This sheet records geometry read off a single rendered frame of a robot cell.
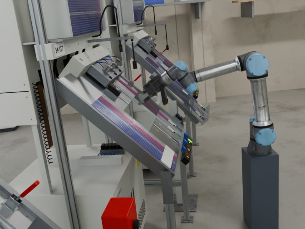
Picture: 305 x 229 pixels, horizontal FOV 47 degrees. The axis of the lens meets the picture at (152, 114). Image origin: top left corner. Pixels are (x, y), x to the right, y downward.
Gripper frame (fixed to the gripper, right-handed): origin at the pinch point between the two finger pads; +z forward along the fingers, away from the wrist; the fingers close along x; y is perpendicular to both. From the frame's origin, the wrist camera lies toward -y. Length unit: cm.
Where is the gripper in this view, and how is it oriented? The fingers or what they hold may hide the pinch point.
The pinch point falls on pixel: (140, 103)
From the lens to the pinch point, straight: 210.7
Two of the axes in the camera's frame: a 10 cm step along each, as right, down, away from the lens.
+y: -6.4, -7.6, -1.3
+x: -1.5, 2.9, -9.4
